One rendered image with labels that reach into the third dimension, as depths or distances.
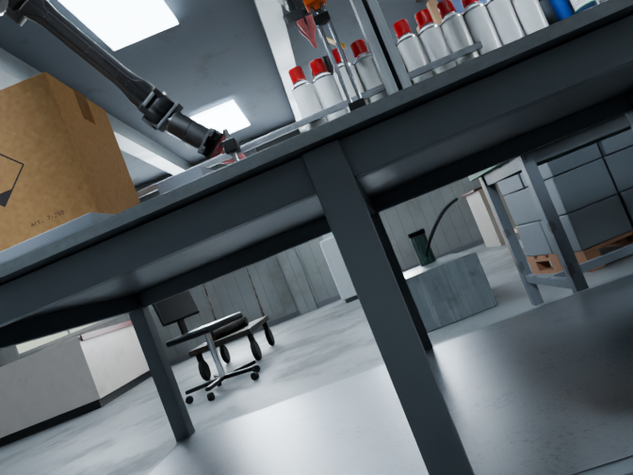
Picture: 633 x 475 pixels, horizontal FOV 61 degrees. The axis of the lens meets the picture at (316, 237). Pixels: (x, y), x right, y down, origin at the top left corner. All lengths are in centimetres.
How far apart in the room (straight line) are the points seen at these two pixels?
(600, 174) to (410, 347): 310
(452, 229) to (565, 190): 584
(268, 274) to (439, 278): 605
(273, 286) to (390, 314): 853
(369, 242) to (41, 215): 55
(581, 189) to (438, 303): 113
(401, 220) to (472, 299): 582
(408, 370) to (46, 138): 70
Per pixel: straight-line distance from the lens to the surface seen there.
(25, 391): 813
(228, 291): 945
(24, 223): 102
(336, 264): 786
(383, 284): 79
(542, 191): 243
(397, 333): 80
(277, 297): 932
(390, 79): 110
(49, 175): 101
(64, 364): 782
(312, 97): 125
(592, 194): 377
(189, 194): 82
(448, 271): 354
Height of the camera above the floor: 64
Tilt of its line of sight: 3 degrees up
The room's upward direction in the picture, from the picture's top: 22 degrees counter-clockwise
